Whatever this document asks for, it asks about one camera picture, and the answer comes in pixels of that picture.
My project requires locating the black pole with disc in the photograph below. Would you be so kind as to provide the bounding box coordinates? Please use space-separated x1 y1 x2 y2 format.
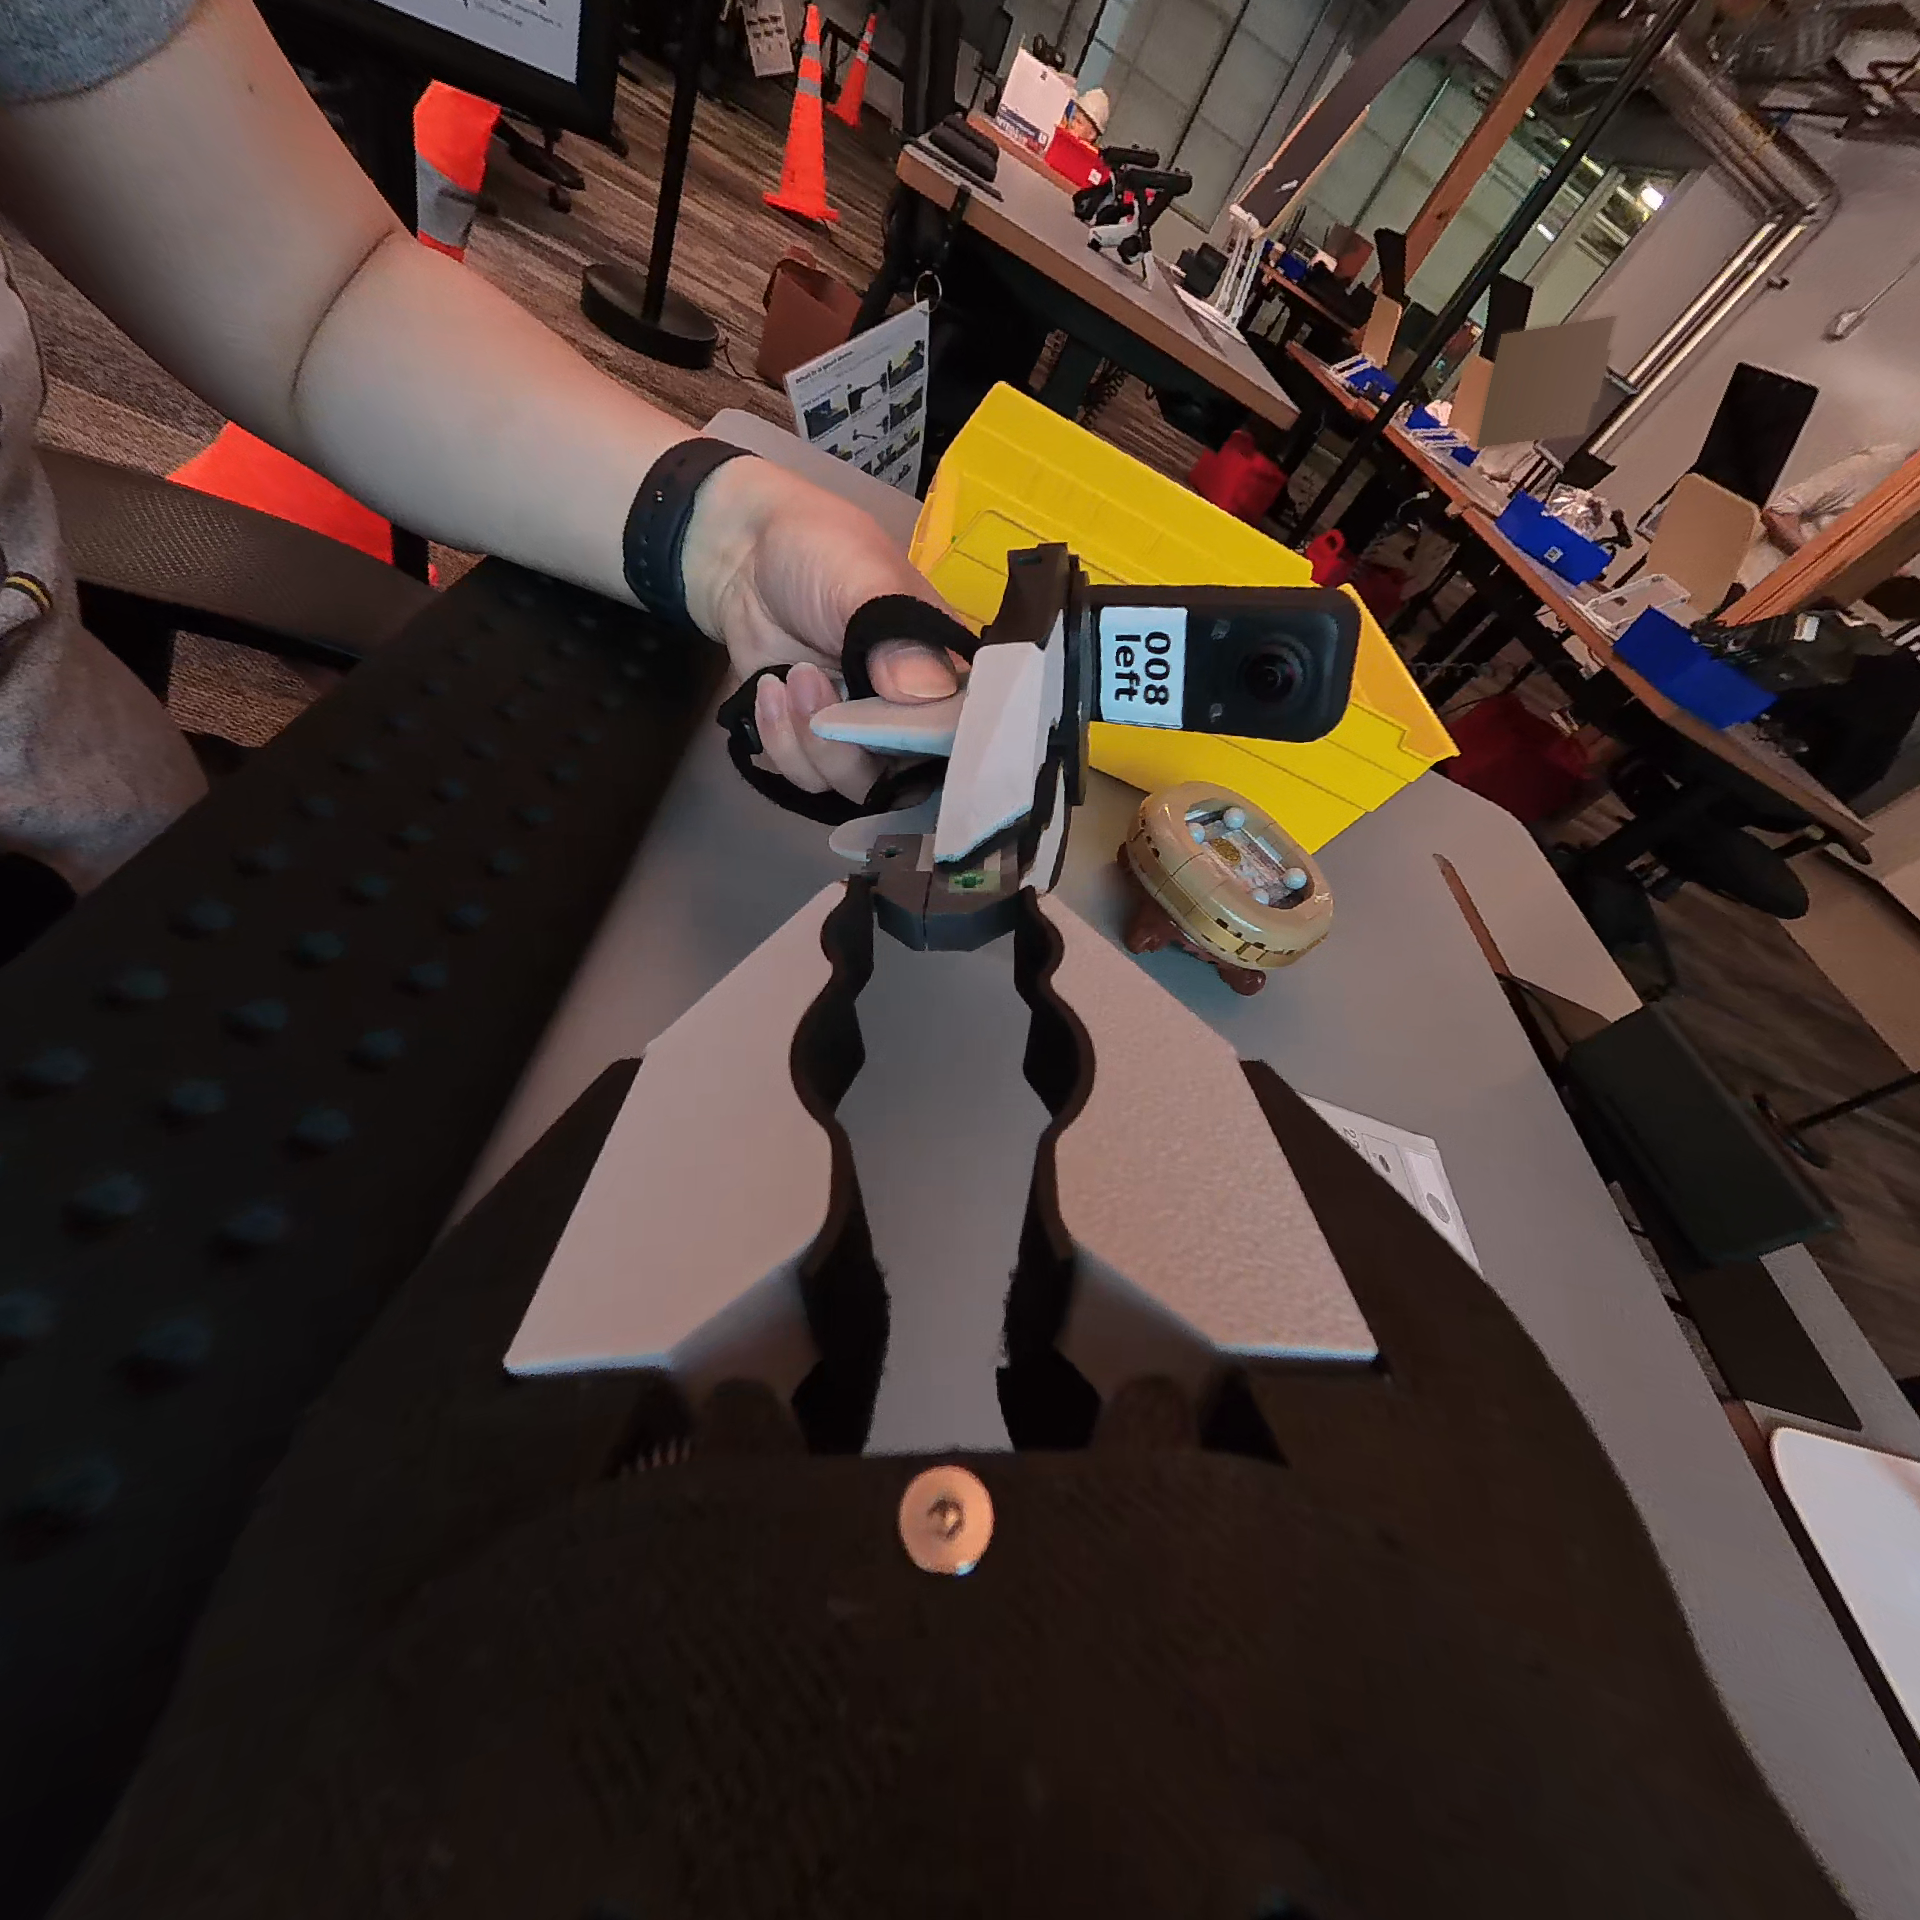
582 0 723 369

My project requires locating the black pole with round base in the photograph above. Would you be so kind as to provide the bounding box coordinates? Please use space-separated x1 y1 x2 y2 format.
1302 0 1704 543

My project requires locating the black framed marker sign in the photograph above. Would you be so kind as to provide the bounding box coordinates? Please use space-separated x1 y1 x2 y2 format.
269 0 624 140

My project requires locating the wooden background table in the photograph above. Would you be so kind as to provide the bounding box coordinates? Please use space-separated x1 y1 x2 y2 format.
1286 342 1880 860

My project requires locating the yellow plastic bin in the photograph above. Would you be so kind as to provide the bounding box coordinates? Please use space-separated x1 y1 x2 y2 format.
908 382 1460 858

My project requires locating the black wristband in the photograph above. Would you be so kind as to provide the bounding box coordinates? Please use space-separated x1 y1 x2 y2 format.
619 435 759 628

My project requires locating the white document stand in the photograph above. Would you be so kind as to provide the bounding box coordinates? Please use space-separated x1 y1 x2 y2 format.
1768 1423 1920 1743

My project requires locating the brown paper bag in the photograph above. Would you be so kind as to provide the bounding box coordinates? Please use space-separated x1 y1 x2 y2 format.
756 247 869 396

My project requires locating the white printed card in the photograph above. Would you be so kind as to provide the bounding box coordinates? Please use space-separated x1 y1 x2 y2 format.
783 307 933 497

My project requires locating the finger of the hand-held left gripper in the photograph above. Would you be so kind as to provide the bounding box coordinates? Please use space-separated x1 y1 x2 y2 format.
931 634 1070 876

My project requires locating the black and white tool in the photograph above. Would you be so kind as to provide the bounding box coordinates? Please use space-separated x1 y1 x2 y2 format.
1072 142 1198 269

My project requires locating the person's left forearm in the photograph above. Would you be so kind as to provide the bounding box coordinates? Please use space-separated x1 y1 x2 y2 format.
0 0 707 601

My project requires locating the orange bag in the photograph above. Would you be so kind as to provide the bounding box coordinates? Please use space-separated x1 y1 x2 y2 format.
165 420 440 590

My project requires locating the open building instruction booklet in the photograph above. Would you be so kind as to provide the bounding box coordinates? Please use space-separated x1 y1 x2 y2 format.
1305 1094 1481 1277

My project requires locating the tan round brick model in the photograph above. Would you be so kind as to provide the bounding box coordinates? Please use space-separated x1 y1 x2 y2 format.
1118 780 1336 995

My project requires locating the blue plastic bin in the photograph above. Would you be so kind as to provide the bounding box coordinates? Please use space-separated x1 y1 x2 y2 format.
1495 489 1616 590
1611 604 1783 731

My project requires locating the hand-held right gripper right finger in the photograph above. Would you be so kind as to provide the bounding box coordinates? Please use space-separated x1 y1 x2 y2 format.
997 887 1383 1454

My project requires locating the red bag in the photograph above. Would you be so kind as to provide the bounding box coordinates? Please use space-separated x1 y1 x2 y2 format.
1191 428 1295 521
1439 698 1596 825

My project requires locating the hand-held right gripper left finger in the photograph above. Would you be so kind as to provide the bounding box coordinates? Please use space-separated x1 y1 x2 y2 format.
502 882 893 1454

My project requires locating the black perforated armrest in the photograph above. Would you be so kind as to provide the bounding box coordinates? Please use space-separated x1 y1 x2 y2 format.
0 557 733 1847

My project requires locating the grey background table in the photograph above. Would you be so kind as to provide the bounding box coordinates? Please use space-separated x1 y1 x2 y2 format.
895 132 1305 436

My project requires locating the person's left hand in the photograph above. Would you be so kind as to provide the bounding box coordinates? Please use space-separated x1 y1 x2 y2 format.
681 454 976 804

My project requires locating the grey desk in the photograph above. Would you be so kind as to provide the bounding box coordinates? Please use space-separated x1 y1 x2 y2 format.
435 405 1920 1920

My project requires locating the dark box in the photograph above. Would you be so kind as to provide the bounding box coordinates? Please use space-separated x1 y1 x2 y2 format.
1559 1002 1844 1281

